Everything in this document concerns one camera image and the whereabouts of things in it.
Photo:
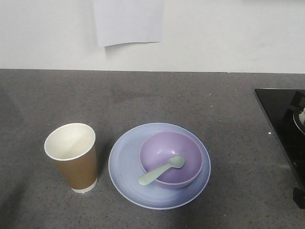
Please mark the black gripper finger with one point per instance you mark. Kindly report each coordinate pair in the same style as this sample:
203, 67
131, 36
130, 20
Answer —
299, 197

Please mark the mint green plastic spoon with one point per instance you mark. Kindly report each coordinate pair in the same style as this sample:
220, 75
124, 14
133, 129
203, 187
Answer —
149, 177

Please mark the purple plastic bowl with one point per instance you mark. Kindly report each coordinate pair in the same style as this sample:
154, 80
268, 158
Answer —
160, 147

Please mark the brown paper cup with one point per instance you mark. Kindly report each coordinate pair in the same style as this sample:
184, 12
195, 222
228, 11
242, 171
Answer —
72, 149

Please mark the light blue plate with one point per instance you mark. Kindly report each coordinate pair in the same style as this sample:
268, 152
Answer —
124, 169

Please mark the black gas stove top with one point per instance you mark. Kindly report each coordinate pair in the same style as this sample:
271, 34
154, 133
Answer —
282, 107

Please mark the gas burner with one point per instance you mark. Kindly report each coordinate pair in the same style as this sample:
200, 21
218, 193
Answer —
300, 117

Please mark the white paper sheet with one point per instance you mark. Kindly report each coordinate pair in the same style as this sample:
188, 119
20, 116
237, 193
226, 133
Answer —
128, 21

